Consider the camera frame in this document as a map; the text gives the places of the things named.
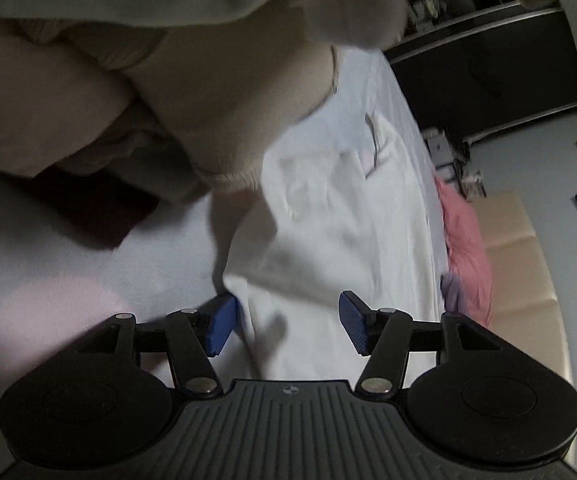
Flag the white t-shirt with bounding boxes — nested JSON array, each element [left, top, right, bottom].
[[223, 50, 448, 382]]

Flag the purple fluffy blanket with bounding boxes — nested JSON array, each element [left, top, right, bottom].
[[440, 272, 468, 315]]

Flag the pink pillow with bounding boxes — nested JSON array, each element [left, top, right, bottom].
[[435, 178, 493, 327]]

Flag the beige padded headboard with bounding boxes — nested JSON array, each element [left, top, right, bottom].
[[473, 191, 573, 382]]

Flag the beige garment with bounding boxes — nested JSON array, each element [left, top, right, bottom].
[[0, 0, 407, 202]]

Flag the dark wardrobe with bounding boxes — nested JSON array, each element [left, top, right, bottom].
[[385, 0, 577, 143]]

